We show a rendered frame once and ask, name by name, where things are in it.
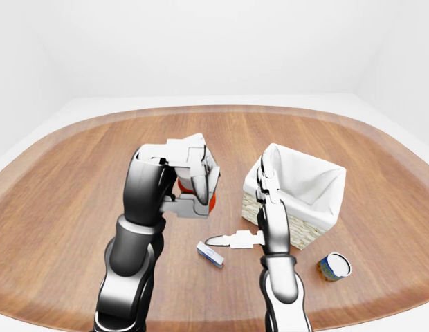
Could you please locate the silver robot right hand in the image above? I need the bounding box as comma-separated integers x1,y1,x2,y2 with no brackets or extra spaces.
204,151,293,258

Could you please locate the silver robot left hand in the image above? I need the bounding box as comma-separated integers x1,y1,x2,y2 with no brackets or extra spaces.
123,138,221,226

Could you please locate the red ketchup bottle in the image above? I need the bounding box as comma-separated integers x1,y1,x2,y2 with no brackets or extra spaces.
176,177,217,212

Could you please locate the woven basket with white liner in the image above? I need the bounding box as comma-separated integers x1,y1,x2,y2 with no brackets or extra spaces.
241,142,347,251

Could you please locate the blue and white small box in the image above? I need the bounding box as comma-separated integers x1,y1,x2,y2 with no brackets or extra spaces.
195,240,226,269

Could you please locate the printed tin with white lid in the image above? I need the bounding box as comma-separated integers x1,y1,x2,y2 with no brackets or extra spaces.
317,251,353,283

